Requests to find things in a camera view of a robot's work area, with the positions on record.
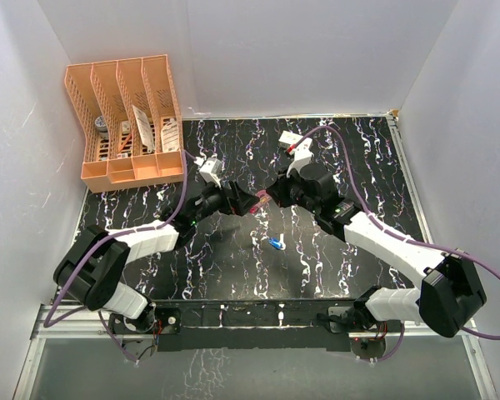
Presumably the orange pen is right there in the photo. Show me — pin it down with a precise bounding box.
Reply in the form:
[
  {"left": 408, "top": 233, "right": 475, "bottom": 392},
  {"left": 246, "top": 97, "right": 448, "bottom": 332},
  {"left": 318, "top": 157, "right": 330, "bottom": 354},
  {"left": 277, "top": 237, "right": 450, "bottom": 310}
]
[{"left": 117, "top": 132, "right": 133, "bottom": 153}]

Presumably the purple cable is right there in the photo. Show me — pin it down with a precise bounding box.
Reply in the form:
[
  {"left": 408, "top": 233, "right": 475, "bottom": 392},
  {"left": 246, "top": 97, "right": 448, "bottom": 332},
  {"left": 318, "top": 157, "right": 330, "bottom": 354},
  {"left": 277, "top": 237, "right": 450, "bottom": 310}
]
[
  {"left": 43, "top": 150, "right": 208, "bottom": 328},
  {"left": 293, "top": 126, "right": 500, "bottom": 341}
]

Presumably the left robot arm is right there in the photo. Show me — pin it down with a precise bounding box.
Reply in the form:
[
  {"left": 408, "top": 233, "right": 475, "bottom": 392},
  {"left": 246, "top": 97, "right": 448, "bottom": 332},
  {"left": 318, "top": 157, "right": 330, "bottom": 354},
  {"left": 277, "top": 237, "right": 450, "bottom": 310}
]
[{"left": 53, "top": 181, "right": 259, "bottom": 333}]

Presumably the blue key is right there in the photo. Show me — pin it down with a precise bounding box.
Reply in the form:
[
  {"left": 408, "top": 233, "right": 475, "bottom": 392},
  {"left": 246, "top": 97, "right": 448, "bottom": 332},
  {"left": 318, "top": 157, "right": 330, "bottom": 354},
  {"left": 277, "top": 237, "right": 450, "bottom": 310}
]
[{"left": 267, "top": 234, "right": 286, "bottom": 251}]

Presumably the pink keyring strap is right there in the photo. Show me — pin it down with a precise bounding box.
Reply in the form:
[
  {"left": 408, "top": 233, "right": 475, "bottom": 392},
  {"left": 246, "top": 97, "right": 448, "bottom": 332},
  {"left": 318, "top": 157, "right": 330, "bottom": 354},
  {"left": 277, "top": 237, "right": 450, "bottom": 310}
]
[{"left": 249, "top": 189, "right": 272, "bottom": 216}]

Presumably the white paper packet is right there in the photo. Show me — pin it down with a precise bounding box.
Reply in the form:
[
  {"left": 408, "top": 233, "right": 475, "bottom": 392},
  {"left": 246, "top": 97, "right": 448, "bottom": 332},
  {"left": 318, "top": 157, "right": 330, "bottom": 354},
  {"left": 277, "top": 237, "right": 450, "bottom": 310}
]
[{"left": 132, "top": 106, "right": 155, "bottom": 153}]

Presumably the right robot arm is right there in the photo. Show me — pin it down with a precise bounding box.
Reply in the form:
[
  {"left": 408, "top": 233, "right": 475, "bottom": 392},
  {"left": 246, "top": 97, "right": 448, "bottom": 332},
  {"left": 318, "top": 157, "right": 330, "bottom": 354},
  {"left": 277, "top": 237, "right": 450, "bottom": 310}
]
[{"left": 266, "top": 163, "right": 487, "bottom": 338}]

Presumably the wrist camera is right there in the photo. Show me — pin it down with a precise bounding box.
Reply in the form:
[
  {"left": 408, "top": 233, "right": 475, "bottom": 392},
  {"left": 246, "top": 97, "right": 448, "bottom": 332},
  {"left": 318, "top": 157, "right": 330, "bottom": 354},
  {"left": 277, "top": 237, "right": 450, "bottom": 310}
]
[
  {"left": 198, "top": 157, "right": 223, "bottom": 187},
  {"left": 287, "top": 137, "right": 313, "bottom": 178}
]

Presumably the orange file organizer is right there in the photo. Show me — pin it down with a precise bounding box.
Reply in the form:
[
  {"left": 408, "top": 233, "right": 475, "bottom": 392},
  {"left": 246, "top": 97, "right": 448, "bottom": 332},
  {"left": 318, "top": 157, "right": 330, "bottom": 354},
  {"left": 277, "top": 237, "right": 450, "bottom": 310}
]
[{"left": 64, "top": 55, "right": 184, "bottom": 193}]

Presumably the white labelled packet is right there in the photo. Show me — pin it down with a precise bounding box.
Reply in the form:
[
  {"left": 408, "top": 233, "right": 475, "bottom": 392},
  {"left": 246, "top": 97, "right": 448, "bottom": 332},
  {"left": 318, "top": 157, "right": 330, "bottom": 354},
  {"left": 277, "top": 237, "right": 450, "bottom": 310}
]
[{"left": 161, "top": 118, "right": 180, "bottom": 153}]

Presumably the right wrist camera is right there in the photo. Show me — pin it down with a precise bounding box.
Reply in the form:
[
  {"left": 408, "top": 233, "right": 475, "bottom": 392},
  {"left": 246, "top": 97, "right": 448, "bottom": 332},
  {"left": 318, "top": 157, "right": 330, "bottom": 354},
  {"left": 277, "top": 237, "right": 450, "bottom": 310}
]
[{"left": 287, "top": 137, "right": 313, "bottom": 178}]

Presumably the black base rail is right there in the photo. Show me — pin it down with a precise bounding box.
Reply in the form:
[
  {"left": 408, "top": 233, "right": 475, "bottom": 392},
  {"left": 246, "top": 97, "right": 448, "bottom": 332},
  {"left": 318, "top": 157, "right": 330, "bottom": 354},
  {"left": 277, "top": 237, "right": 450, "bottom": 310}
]
[{"left": 107, "top": 297, "right": 405, "bottom": 353}]

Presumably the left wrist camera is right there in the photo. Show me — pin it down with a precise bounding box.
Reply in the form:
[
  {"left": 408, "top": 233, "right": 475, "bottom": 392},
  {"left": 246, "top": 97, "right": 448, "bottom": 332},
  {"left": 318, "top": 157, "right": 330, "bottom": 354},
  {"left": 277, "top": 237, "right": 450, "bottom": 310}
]
[{"left": 198, "top": 157, "right": 223, "bottom": 187}]

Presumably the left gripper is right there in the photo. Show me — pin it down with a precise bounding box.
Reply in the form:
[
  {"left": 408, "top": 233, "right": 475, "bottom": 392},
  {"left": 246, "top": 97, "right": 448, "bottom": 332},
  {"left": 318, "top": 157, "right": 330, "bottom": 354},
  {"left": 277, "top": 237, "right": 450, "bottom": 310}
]
[{"left": 190, "top": 176, "right": 258, "bottom": 225}]

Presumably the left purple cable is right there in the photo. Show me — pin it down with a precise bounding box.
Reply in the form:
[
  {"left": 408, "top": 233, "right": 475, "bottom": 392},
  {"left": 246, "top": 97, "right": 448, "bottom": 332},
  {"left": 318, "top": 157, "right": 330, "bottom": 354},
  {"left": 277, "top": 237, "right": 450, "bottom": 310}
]
[{"left": 43, "top": 150, "right": 208, "bottom": 328}]

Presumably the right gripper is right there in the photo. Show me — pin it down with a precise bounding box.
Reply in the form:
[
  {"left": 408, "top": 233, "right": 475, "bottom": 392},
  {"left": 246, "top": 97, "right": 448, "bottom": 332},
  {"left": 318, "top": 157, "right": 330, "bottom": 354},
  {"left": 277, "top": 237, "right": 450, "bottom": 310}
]
[{"left": 267, "top": 165, "right": 320, "bottom": 214}]

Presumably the round tin in organizer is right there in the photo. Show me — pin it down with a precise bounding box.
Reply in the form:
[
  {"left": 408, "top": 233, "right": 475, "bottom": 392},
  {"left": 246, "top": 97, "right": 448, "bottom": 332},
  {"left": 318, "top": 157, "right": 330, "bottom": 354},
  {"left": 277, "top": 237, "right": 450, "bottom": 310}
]
[{"left": 94, "top": 115, "right": 108, "bottom": 134}]

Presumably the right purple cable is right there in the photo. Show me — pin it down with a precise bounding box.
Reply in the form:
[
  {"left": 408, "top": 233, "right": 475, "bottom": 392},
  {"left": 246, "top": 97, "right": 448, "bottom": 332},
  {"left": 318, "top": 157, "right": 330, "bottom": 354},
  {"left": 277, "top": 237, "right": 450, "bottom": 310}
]
[{"left": 293, "top": 126, "right": 500, "bottom": 341}]

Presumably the white box on table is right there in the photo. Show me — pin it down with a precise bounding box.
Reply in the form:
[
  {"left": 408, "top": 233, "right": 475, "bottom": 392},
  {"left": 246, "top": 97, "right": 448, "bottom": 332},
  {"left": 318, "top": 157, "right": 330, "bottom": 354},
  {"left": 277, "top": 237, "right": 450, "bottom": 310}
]
[{"left": 277, "top": 131, "right": 303, "bottom": 149}]

